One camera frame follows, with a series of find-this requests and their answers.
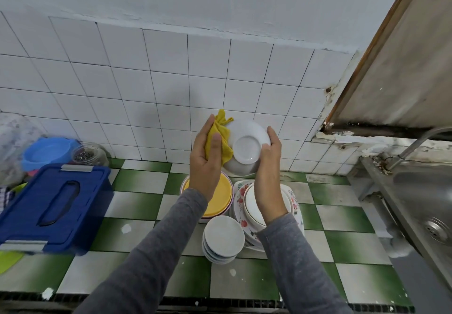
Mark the person's right hand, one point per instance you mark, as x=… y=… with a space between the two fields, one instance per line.
x=270 y=183

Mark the person's left hand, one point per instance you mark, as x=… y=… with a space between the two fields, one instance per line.
x=205 y=169

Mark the white blue-rimmed bowl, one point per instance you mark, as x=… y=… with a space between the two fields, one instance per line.
x=247 y=144

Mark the stack of small white bowls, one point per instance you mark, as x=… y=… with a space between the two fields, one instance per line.
x=223 y=238

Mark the person's right forearm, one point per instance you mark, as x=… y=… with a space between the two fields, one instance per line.
x=304 y=268

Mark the glass jar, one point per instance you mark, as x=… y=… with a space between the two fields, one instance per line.
x=90 y=155

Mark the metal faucet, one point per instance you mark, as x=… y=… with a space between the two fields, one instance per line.
x=417 y=148

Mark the stainless steel sink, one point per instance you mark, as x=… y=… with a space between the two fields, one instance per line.
x=420 y=211

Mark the blue plastic box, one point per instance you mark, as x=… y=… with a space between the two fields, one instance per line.
x=53 y=208

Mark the blue plastic bowl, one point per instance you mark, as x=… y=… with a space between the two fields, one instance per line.
x=48 y=153

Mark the clear plastic bag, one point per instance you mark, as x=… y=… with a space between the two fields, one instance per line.
x=14 y=144

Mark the blue white checked cloth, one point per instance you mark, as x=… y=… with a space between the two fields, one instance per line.
x=4 y=199

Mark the lime green plastic bowl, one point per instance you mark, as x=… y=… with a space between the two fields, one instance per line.
x=8 y=261

